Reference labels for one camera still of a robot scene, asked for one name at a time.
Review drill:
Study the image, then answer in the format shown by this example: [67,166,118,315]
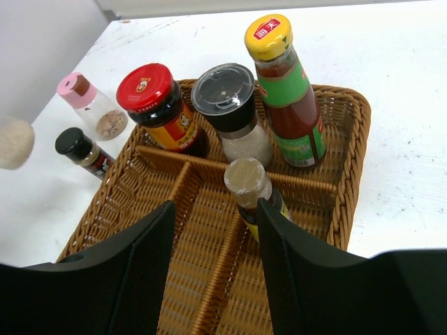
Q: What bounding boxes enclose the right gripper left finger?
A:
[1,201,176,334]

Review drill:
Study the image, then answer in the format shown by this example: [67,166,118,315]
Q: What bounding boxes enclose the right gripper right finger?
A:
[257,199,446,334]

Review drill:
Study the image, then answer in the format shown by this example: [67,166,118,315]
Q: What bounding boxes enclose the beige cap dark bottle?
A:
[223,157,293,242]

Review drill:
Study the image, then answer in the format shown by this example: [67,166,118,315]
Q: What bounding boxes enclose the black cap pepper bottle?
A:
[54,127,115,180]

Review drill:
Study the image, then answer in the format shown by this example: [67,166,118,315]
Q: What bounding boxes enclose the pink lid spice jar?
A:
[57,73,129,140]

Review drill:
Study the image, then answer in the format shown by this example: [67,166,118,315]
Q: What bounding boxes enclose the yellow cap ketchup bottle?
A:
[244,14,326,168]

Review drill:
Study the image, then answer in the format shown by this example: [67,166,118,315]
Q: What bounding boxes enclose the green lid white shaker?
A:
[1,115,35,170]

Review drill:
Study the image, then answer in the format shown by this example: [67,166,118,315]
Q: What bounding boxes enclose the red lid sauce jar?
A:
[116,63,209,158]

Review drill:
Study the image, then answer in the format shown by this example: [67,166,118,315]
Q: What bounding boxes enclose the clear cap salt grinder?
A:
[191,63,273,168]

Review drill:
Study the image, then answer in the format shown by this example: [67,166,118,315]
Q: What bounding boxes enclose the brown wicker tray basket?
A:
[62,85,371,334]

